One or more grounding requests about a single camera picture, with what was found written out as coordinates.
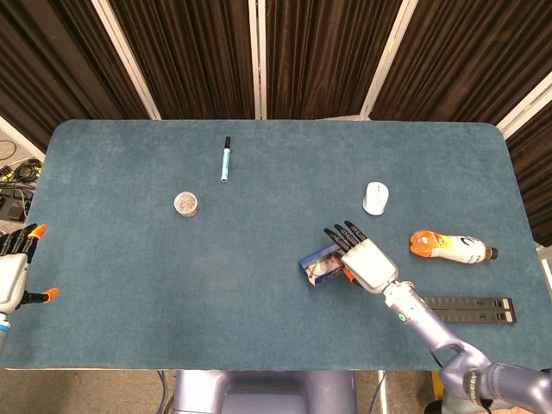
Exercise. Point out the right robot hand, orange fingertips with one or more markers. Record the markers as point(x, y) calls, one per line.
point(371, 267)

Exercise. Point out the left robot hand, orange fingertips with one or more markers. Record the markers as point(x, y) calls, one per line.
point(10, 276)

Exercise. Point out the blue white box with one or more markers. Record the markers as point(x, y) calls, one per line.
point(317, 280)

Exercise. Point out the white computer mouse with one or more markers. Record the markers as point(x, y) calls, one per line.
point(375, 199)

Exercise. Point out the black floor box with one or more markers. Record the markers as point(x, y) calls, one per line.
point(13, 202)

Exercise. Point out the orange drink bottle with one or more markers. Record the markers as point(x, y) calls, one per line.
point(448, 246)

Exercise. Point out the white table leg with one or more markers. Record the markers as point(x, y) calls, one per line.
point(382, 390)

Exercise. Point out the blue table mat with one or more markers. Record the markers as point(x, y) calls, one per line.
point(172, 280)

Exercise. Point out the purple robot torso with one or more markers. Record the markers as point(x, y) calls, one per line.
point(263, 392)

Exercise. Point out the green whiteboard marker, black cap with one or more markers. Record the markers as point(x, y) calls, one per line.
point(225, 161)

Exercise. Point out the dark curtain screen panel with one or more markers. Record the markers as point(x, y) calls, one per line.
point(52, 64)
point(466, 56)
point(190, 56)
point(319, 56)
point(535, 172)

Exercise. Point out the clear jar of clips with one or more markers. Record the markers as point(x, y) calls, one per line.
point(186, 204)

